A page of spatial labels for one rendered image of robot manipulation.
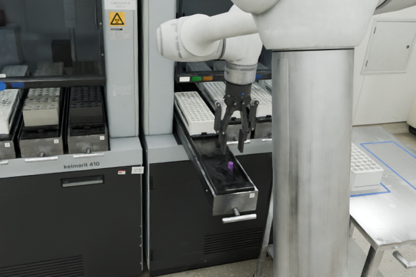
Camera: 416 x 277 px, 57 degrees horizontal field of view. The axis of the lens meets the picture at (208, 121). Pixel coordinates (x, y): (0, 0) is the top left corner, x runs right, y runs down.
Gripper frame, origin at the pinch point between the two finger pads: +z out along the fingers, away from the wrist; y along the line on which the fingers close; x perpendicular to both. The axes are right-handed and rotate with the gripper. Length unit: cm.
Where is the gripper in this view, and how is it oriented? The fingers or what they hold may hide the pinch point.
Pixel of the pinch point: (232, 142)
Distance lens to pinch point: 119.2
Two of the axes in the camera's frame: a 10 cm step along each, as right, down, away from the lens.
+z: -0.7, 9.0, 4.3
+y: -9.6, 0.6, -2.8
